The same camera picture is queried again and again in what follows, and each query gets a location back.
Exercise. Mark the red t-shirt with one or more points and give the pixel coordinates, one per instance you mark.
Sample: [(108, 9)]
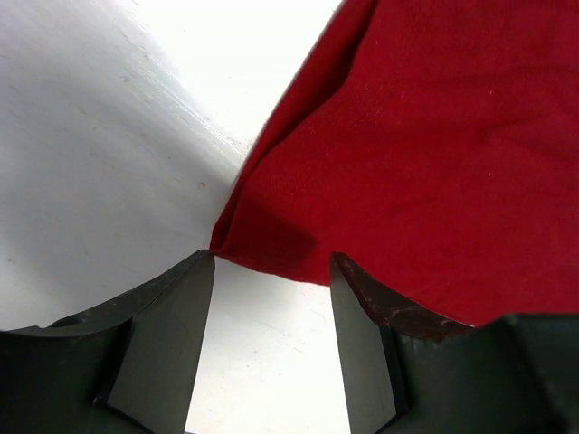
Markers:
[(436, 144)]

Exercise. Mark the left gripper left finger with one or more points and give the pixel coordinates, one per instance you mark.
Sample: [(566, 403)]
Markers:
[(127, 365)]

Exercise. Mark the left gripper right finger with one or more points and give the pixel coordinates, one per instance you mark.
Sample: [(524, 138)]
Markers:
[(407, 369)]

